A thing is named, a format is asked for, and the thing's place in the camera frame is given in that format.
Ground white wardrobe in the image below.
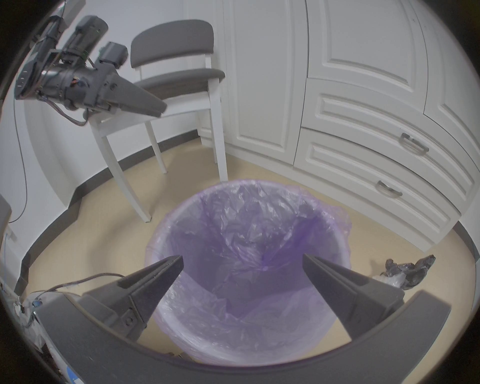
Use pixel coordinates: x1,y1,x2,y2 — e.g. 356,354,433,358
184,0,480,253

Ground white chair grey cushions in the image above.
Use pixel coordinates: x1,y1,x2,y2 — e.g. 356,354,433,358
89,19,229,224

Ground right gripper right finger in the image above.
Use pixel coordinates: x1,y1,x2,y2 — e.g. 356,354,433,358
302,254,406,341

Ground purple plastic bag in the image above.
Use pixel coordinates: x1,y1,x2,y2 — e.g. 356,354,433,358
144,179,353,367

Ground crumpled black plastic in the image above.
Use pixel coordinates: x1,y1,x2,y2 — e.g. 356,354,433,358
385,254,437,292

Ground white trash bin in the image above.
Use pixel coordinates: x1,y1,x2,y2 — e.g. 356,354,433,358
149,225,339,367

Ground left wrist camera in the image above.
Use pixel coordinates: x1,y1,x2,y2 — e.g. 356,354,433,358
98,42,129,70

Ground clear printed wrapper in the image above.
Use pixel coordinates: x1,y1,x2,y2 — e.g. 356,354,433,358
373,271,408,290

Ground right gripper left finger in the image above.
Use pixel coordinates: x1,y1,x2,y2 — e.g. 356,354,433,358
80,255,185,343

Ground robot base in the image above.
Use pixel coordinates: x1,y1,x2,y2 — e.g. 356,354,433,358
0,288,91,384

